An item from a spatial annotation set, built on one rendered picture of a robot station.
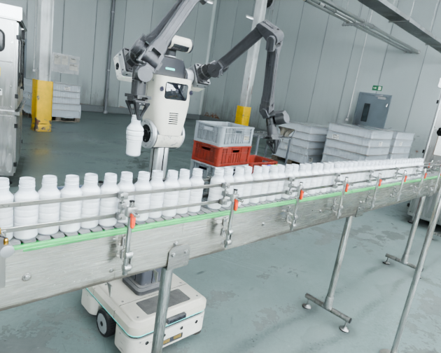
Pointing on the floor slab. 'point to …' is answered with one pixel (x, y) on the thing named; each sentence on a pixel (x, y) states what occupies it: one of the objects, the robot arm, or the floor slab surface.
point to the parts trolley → (267, 145)
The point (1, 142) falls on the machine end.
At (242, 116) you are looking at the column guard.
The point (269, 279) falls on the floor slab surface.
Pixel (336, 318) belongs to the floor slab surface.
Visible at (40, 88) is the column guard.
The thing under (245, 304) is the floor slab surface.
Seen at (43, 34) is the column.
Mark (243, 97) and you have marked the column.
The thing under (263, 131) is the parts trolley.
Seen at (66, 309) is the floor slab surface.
